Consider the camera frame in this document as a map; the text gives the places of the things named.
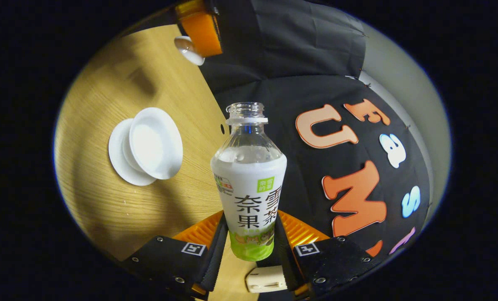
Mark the black backdrop cloth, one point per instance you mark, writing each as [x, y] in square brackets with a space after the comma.
[316, 42]

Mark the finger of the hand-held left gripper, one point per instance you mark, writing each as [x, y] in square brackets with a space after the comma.
[201, 33]

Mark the white teacup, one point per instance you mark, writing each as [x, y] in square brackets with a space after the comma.
[157, 144]

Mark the white teacup lid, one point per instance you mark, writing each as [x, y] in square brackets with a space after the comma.
[188, 50]

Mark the clear water bottle white label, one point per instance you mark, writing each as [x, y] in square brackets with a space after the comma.
[249, 188]

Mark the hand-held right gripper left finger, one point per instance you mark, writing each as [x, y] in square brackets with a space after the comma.
[217, 259]

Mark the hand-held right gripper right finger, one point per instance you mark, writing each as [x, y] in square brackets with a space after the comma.
[284, 251]

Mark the white saucer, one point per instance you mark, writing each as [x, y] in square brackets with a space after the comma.
[117, 156]

